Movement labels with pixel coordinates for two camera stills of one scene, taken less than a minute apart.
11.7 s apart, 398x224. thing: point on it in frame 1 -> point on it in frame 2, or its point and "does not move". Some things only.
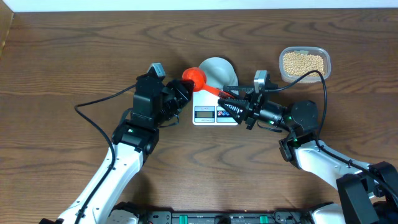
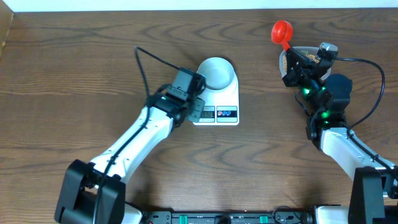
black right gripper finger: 237,109 -> 294,60
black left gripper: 180,99 -> 198,106
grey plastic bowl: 219,73 does not move
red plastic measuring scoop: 198,76 -> 282,33
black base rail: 286,216 does not move
